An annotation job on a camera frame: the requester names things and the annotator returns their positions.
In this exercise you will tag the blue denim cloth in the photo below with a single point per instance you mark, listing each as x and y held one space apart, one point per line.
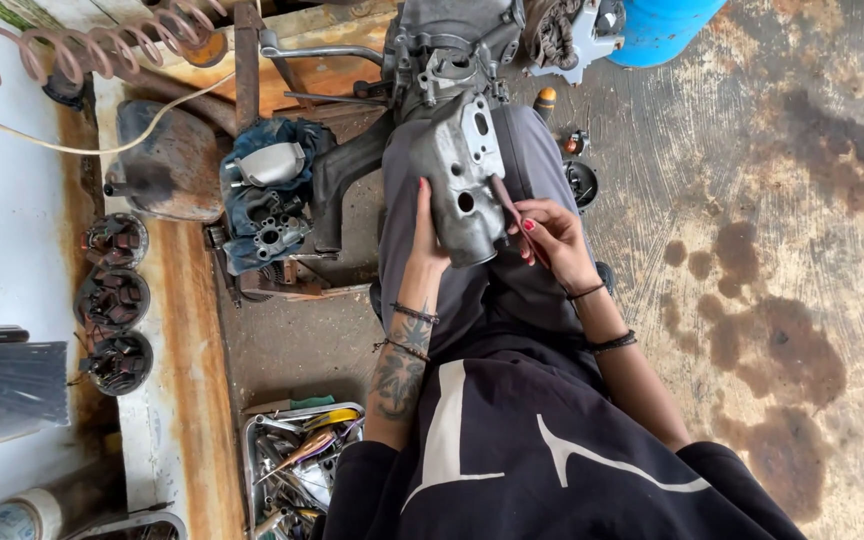
241 217

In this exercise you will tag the grey cast pump housing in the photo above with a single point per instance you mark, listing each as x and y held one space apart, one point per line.
278 229

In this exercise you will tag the person's grey trousers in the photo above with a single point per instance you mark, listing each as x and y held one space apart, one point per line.
529 315

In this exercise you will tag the thin black wrist band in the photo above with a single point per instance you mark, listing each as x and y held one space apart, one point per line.
586 291

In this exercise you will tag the grey metal engine block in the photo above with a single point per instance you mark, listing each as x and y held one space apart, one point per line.
447 49

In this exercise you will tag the reddish scraper blade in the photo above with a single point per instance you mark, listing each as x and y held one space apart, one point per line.
508 204

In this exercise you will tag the metal tray of tools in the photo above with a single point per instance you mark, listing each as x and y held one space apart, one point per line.
293 472

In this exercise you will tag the orange and black screwdriver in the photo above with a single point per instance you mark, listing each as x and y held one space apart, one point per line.
545 101

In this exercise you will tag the black round cap part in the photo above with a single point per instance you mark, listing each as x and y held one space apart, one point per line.
580 184

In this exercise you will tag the person's left hand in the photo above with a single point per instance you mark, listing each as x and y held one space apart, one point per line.
426 240

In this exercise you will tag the person's black shoe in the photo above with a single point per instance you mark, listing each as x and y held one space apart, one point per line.
606 276

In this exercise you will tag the dirty brown rag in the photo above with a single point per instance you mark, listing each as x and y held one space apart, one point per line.
552 30

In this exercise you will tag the person's black printed shirt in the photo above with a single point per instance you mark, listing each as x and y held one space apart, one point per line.
552 450

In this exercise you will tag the round stator coil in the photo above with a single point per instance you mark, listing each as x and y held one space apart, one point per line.
115 241
117 364
112 300

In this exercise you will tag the chrome kick-start lever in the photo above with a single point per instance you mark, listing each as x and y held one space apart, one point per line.
312 51

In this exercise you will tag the person's right hand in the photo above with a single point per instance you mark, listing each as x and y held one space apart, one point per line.
561 244

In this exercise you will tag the silver metal side cover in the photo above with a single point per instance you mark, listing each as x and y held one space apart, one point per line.
271 163

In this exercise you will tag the worn wooden board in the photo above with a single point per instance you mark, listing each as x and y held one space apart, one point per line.
312 75

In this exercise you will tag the white tape roll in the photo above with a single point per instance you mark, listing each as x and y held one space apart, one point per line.
16 516

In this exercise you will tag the grey metal engine cover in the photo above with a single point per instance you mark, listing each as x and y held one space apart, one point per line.
458 180

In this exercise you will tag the pale grey plastic casing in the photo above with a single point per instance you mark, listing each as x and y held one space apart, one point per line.
593 37

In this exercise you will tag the small red and black part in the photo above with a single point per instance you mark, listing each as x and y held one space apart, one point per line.
576 142

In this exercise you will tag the thin metal rod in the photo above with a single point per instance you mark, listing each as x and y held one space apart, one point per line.
334 97

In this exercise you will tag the black curved frame part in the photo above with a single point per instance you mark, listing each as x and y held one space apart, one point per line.
349 169

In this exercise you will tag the rusty dark metal tank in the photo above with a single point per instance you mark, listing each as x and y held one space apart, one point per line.
169 161

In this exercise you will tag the person's left fingers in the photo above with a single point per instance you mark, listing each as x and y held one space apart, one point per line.
424 196

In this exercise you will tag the blue plastic barrel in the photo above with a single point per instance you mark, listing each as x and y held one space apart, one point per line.
661 26

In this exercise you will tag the rusty metal bar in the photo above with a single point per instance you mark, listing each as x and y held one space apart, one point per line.
247 67

